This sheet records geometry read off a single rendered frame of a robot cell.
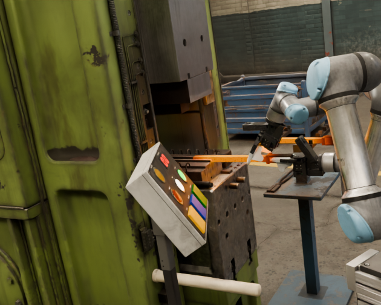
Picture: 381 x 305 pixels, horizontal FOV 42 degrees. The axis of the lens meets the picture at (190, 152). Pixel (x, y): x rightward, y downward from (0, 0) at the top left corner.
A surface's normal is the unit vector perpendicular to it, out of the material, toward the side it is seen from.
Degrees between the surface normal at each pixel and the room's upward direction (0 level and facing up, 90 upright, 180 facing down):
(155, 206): 90
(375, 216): 65
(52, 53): 89
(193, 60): 90
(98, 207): 90
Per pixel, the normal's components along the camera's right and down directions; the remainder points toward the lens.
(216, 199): 0.87, 0.00
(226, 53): -0.60, 0.33
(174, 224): -0.05, 0.27
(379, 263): -0.15, -0.95
